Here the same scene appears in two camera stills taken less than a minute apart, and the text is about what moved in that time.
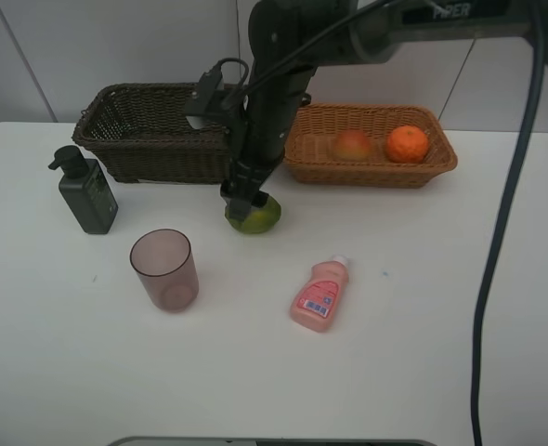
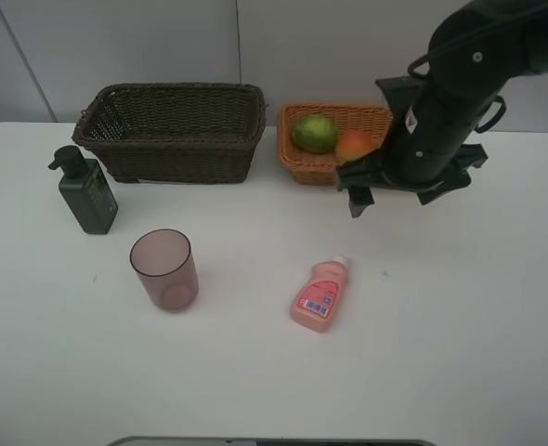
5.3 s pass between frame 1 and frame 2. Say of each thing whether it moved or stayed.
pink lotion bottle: stayed
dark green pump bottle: stayed
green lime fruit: moved
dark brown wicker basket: stayed
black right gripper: moved
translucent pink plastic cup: stayed
